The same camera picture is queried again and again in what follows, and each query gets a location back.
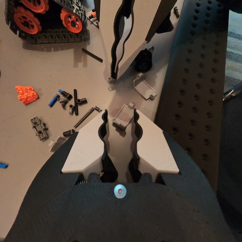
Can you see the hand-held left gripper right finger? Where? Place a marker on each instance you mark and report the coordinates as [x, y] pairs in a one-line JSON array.
[[157, 151]]

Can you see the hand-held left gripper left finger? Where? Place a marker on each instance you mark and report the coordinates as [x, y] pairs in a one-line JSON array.
[[85, 151]]

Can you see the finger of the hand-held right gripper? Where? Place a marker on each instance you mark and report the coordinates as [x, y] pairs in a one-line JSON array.
[[141, 22], [107, 22]]

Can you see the grey grooved curved panel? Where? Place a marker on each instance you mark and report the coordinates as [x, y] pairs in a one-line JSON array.
[[56, 143]]

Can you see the small black pin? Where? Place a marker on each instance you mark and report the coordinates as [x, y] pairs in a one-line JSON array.
[[98, 109]]

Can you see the light grey connector black pin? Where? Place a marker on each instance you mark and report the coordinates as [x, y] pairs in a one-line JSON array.
[[111, 79]]

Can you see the small black bush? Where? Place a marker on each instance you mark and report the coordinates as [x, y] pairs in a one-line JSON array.
[[176, 12]]

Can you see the dark grey axle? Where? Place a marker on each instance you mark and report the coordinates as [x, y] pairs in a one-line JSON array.
[[83, 118]]

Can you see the long black axle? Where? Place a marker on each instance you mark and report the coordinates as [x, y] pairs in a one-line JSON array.
[[92, 55], [76, 107]]

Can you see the small grey pin connector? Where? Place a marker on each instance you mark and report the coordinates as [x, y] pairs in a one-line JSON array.
[[71, 108]]

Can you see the grey H-shaped connector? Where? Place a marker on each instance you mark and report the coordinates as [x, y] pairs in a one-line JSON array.
[[38, 128]]

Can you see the blue long pin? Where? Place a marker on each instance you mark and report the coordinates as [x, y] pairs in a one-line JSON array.
[[53, 100], [3, 165]]

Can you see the grey orange tracked toy robot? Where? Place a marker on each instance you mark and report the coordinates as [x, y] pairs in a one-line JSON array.
[[47, 24]]

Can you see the person's clothed body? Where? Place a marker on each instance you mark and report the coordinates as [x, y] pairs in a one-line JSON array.
[[232, 151]]

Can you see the orange wedge brick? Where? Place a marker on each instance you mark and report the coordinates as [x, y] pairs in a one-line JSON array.
[[26, 95]]

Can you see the grey bracket with orange bush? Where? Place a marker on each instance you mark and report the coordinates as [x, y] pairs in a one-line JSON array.
[[93, 16]]

